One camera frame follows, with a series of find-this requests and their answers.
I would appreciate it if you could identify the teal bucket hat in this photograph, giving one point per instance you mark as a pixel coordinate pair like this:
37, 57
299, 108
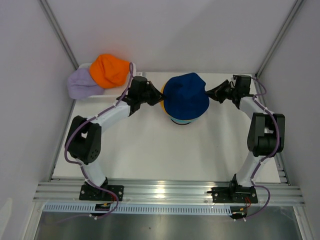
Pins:
178, 121

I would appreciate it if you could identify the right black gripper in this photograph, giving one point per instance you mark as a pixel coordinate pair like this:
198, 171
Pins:
216, 93

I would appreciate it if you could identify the yellow bucket hat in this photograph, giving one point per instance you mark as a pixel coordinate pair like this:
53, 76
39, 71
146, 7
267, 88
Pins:
162, 102

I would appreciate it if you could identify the orange bucket hat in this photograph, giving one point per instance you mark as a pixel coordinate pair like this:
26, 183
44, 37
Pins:
108, 71

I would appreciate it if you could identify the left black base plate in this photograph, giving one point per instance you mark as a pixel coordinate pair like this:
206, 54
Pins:
90, 193

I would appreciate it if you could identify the aluminium mounting rail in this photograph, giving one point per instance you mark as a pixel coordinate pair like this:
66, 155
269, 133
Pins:
164, 192

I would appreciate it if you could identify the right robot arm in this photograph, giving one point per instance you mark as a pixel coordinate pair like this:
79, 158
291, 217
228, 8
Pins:
266, 133

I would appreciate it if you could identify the right aluminium frame post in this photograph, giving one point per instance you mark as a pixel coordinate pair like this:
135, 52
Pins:
291, 16

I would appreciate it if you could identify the white slotted cable duct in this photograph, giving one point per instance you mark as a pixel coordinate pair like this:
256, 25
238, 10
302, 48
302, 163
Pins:
215, 210

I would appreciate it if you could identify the lavender bucket hat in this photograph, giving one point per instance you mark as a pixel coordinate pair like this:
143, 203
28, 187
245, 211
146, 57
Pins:
80, 85

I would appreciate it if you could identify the white plastic basket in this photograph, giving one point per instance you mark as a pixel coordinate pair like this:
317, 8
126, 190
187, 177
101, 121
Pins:
117, 91

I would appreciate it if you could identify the left aluminium frame post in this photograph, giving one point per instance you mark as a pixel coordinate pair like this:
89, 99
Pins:
53, 22

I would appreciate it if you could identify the aluminium frame post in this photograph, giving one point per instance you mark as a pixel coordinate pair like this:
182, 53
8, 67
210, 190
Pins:
291, 16
53, 22

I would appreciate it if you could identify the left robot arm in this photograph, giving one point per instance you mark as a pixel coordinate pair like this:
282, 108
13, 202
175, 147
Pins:
84, 140

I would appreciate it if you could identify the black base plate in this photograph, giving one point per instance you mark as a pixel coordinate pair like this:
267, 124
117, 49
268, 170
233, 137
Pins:
90, 193
237, 195

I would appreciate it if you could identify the blue bucket hat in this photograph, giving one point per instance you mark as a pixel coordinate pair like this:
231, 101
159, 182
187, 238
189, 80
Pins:
185, 97

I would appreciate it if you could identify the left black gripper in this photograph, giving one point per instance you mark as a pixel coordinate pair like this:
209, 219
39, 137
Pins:
155, 99

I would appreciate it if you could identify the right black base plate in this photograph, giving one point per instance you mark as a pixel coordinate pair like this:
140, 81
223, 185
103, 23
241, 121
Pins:
237, 195

